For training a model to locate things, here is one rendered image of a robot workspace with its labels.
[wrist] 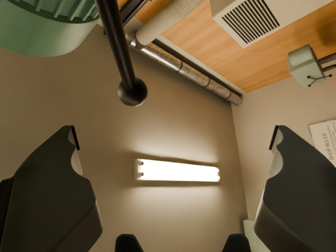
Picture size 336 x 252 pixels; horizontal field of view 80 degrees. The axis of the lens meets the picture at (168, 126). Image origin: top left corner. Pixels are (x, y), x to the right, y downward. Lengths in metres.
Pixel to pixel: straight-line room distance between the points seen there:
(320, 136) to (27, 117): 3.02
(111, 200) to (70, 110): 0.75
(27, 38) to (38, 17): 0.04
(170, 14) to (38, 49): 1.61
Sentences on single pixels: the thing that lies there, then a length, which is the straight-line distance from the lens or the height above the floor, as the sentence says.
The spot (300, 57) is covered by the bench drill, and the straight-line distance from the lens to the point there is 2.27.
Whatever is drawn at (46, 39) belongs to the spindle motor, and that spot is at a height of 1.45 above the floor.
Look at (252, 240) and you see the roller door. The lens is 3.12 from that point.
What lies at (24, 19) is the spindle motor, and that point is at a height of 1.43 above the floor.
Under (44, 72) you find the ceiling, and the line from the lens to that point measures 1.73.
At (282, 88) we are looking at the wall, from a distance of 3.41.
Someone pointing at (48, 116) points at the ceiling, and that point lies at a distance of 1.61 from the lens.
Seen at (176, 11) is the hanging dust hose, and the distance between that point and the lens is 1.84.
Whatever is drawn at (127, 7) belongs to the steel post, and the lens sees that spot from 1.94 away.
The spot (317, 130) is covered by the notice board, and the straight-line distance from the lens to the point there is 3.13.
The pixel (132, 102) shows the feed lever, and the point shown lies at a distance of 0.23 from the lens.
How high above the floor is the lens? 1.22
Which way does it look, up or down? 42 degrees up
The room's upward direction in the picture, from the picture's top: 110 degrees counter-clockwise
